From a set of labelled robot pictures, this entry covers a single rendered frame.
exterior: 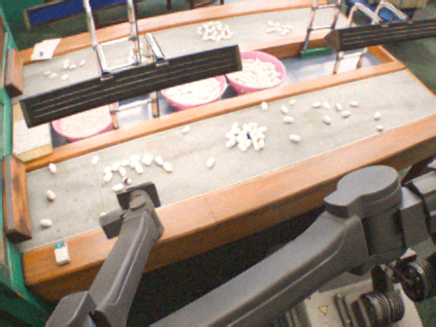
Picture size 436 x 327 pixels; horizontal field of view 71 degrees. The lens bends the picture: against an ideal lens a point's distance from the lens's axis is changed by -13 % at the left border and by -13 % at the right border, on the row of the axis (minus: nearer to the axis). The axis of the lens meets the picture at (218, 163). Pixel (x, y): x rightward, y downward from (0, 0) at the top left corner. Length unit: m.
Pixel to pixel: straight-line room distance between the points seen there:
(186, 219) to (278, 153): 0.41
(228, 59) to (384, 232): 0.72
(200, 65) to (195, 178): 0.37
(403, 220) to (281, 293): 0.16
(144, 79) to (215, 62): 0.20
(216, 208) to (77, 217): 0.43
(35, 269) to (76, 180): 0.33
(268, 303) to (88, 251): 0.74
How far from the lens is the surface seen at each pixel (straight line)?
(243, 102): 1.34
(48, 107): 0.94
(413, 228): 0.43
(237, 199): 1.06
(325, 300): 1.30
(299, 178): 1.14
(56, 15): 1.42
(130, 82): 0.94
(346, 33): 1.24
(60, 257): 1.02
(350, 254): 0.40
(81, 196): 1.16
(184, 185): 1.12
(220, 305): 0.35
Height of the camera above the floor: 1.66
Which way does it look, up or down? 52 degrees down
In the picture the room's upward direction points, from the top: 4 degrees clockwise
